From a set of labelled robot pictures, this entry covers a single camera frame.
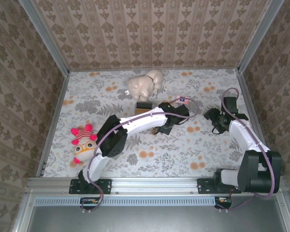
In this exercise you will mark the orange card holder wallet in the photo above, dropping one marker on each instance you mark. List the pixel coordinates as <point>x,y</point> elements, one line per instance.
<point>154,131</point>

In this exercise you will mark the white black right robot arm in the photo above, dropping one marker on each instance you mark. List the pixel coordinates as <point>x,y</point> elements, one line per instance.
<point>246,137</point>

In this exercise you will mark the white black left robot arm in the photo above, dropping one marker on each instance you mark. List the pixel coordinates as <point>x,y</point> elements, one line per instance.
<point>140,123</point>

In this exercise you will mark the gold card stack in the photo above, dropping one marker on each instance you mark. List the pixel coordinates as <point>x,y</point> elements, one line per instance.
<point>142,111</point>

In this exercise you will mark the pink packet with blue label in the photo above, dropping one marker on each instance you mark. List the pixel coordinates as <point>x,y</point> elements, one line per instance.
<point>182,99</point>

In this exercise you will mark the cream plush dog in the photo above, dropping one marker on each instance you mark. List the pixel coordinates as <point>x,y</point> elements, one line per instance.
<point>140,87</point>

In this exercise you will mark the pink horned plush doll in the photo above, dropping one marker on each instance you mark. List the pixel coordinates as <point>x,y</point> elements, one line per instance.
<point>83,151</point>

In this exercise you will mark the black connector board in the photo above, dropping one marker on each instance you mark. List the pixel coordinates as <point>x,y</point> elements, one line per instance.
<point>223,201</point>
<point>90,201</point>

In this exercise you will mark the grey metal sheet panel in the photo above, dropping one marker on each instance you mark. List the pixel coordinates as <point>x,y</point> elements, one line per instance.
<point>147,220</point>

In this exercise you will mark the aluminium side rail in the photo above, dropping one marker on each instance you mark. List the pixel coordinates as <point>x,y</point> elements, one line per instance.
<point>247,96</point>
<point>57,108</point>

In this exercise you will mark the aluminium back rail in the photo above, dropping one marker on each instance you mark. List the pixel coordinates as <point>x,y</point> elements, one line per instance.
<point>154,69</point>

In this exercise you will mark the aluminium mounting rail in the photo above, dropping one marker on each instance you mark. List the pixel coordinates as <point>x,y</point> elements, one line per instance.
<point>154,186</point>

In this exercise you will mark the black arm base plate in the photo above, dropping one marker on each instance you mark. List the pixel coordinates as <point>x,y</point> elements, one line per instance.
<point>106,186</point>
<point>205,186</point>

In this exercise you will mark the aluminium frame post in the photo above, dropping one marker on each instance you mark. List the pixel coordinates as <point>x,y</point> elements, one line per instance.
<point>259,36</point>
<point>45,36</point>

